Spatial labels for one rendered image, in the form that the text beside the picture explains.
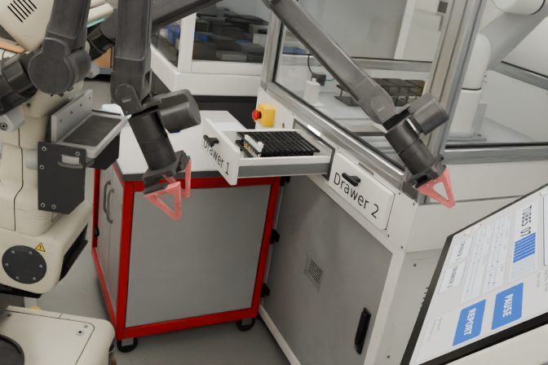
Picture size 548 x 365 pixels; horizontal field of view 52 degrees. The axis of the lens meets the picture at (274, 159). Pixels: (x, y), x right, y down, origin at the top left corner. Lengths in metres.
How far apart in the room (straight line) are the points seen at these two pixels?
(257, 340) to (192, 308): 0.33
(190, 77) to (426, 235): 1.37
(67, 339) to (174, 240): 0.46
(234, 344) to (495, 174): 1.25
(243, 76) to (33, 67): 1.64
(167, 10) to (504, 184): 1.00
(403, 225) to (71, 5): 0.96
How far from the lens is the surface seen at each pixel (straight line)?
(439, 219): 1.54
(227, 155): 1.67
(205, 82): 2.54
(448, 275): 1.08
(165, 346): 2.30
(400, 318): 1.69
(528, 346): 0.79
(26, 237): 1.40
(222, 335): 2.37
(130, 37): 1.01
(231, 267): 2.15
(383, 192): 1.54
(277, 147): 1.77
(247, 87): 2.62
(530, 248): 0.98
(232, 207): 2.01
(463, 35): 1.36
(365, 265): 1.70
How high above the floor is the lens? 1.51
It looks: 22 degrees down
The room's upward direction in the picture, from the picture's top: 9 degrees clockwise
